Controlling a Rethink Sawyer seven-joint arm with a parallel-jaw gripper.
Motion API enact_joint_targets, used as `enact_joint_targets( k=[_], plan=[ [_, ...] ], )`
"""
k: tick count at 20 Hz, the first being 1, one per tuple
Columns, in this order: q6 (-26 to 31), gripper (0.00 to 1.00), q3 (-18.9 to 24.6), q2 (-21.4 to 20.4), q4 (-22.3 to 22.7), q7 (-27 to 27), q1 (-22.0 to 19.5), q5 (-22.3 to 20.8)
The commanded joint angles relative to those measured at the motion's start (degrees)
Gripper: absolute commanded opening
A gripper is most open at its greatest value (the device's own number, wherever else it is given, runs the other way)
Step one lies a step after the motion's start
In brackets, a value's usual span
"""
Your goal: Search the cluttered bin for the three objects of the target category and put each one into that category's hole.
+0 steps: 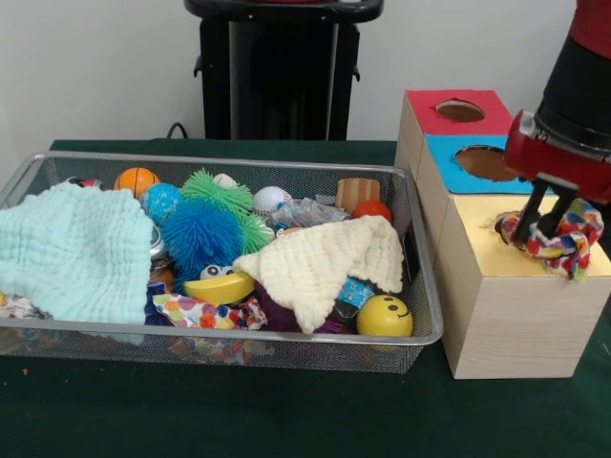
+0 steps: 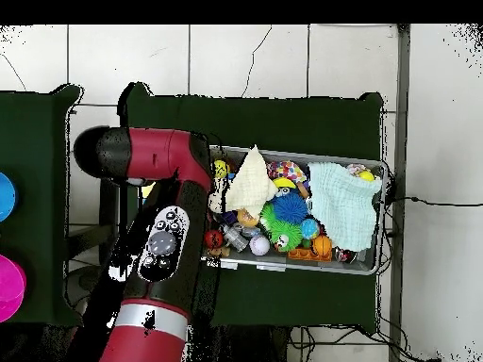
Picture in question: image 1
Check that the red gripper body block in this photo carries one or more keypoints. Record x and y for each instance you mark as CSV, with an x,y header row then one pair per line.
x,y
558,164

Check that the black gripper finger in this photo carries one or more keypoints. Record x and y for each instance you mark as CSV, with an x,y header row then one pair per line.
x,y
557,214
531,214

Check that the colourful polka dot cloth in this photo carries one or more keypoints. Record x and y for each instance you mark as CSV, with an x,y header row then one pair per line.
x,y
568,253
200,312

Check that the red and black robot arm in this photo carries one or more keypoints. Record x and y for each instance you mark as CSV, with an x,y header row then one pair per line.
x,y
582,86

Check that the wooden box with three holes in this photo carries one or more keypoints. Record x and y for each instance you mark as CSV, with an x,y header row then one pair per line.
x,y
515,324

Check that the silver mesh bin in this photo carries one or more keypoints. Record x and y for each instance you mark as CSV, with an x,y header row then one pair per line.
x,y
334,350

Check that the red orange ball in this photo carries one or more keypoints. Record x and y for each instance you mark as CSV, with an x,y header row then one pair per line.
x,y
372,210

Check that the yellow smiley face ball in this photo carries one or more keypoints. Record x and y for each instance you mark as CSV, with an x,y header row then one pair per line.
x,y
382,317

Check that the cream muslin cloth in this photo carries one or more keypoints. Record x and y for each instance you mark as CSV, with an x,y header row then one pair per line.
x,y
310,267

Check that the white baseball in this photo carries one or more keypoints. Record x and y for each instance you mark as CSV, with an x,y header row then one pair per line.
x,y
269,198

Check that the yellow banana toy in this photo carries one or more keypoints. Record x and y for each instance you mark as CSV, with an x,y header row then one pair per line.
x,y
219,288

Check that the green spiky rubber toy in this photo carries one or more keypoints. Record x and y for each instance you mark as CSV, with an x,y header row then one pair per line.
x,y
210,190

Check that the blue spiky rubber ball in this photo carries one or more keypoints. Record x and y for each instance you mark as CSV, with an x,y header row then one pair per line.
x,y
200,236

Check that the orange basketball toy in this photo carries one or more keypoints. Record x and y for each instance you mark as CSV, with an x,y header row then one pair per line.
x,y
136,180

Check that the mint green muslin cloth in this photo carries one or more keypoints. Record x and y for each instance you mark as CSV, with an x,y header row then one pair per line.
x,y
71,248

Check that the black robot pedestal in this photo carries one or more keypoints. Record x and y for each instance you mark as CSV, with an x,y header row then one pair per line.
x,y
277,81

